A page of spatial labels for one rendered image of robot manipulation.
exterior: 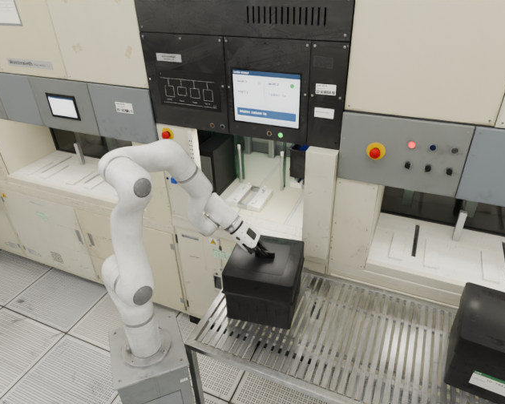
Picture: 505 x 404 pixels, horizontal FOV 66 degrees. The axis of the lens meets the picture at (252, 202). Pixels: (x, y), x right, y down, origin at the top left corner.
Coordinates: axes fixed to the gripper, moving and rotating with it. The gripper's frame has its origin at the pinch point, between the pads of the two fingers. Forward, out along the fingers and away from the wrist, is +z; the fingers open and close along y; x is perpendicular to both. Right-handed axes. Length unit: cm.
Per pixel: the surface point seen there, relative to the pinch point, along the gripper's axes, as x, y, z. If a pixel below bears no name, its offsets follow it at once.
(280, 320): 8.6, -13.7, 23.3
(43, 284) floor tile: 204, 44, -56
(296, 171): 4, 81, 4
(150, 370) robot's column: 43, -44, -3
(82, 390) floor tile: 145, -23, 2
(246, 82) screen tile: -33, 31, -52
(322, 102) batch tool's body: -51, 26, -27
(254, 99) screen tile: -30, 30, -45
